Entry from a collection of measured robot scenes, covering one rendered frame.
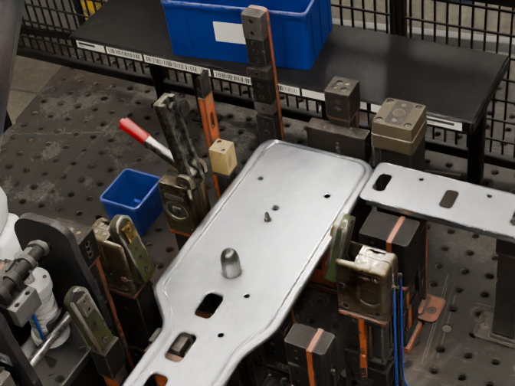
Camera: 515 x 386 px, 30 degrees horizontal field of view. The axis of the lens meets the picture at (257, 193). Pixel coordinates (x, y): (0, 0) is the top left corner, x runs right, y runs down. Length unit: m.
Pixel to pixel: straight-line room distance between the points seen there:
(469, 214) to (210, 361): 0.50
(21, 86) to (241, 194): 2.32
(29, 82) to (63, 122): 1.48
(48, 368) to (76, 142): 0.94
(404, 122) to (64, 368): 0.71
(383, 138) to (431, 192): 0.14
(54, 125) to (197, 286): 1.01
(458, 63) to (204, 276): 0.67
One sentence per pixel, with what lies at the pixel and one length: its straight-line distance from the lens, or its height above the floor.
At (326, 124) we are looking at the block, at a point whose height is 1.00.
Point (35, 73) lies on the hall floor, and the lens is 3.96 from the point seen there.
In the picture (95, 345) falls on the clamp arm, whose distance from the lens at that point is 1.50.
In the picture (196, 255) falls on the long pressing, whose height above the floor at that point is 1.00.
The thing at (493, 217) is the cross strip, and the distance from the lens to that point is 1.62.
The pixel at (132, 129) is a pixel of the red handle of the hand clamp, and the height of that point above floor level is 1.14.
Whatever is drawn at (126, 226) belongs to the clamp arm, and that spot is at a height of 1.10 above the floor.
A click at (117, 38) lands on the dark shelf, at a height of 1.03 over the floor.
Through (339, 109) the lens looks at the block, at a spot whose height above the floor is 1.04.
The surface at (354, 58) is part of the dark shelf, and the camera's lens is 1.92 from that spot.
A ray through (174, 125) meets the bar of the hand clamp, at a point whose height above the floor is 1.16.
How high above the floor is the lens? 2.13
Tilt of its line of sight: 42 degrees down
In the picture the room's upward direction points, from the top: 9 degrees counter-clockwise
